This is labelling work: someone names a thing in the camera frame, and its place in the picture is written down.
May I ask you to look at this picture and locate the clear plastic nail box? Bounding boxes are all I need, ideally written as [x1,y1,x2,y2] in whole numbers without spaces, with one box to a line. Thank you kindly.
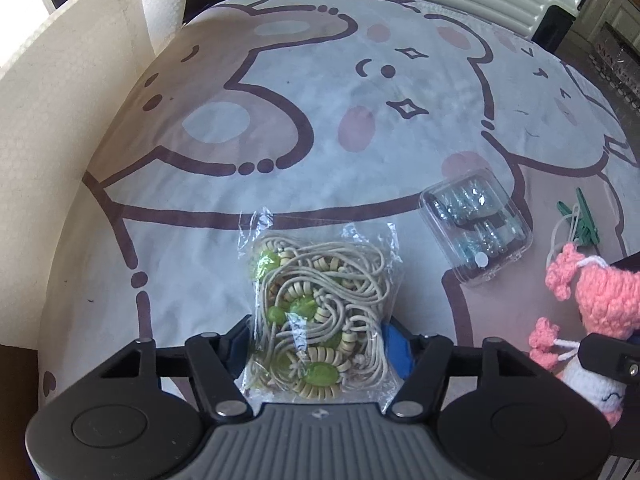
[419,168,533,285]

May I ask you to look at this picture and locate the bag of beaded cords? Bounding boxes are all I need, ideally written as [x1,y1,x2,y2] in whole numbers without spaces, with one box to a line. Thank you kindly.
[238,209,402,408]

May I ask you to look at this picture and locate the cream kitchen cabinets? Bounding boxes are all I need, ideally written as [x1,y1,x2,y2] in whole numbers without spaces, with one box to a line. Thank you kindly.
[567,0,639,51]

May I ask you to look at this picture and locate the white foam sheet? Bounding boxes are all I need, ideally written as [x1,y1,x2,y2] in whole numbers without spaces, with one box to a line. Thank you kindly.
[1,0,186,349]

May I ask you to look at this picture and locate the pack of water bottles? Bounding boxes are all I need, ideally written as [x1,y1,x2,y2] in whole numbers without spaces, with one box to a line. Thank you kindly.
[591,23,639,112]

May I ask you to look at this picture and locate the green clothespins with string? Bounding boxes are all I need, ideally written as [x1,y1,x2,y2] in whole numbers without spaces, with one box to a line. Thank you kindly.
[546,188,601,266]

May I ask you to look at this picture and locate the pink crochet doll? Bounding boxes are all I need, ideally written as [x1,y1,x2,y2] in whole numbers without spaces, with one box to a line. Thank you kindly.
[528,243,639,426]

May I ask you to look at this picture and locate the cartoon bear bed sheet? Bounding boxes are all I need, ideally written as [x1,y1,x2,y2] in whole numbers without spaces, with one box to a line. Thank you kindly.
[39,0,639,402]

